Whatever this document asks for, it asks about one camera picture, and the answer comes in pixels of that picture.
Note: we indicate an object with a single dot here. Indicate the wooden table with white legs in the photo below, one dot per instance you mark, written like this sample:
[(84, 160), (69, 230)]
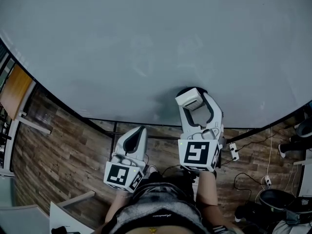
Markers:
[(15, 91)]

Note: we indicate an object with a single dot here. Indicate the large white board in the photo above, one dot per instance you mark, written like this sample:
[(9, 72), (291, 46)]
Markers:
[(146, 45)]

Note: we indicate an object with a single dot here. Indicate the person's torso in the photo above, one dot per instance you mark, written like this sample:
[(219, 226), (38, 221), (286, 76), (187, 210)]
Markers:
[(158, 208)]

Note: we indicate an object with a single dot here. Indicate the grey metal bar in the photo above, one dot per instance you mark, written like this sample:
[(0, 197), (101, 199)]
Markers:
[(75, 199)]

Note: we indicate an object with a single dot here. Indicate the person's white shoe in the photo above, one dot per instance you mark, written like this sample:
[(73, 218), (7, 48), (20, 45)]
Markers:
[(152, 169)]

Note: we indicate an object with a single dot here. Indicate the long white power strip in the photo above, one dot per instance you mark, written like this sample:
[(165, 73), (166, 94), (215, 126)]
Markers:
[(233, 151)]

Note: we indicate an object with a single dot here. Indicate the black wristband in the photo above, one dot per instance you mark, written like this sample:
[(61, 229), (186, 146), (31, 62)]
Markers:
[(214, 174)]

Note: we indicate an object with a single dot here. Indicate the person's right forearm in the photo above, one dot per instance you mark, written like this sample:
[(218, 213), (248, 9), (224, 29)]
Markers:
[(207, 189)]

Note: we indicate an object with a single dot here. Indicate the grey glass desk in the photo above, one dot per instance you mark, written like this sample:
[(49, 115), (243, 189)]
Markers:
[(19, 218)]

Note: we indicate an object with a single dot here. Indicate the person's left forearm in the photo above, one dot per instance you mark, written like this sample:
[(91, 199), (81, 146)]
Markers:
[(119, 203)]

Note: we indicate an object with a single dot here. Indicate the black box device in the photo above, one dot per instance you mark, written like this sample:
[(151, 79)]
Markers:
[(189, 173)]

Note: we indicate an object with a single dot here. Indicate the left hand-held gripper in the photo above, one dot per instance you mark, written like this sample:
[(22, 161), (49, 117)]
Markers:
[(119, 175)]

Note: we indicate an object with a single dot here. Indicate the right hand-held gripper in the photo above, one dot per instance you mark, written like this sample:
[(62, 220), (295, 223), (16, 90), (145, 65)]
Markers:
[(197, 155)]

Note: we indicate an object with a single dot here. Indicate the white eraser block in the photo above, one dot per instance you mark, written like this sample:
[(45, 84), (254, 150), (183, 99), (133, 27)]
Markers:
[(189, 97)]

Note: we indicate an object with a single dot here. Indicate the white desk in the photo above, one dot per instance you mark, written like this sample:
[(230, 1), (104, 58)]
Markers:
[(307, 174)]

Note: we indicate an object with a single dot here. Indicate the black open bag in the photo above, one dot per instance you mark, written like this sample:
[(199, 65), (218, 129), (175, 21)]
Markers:
[(299, 208)]

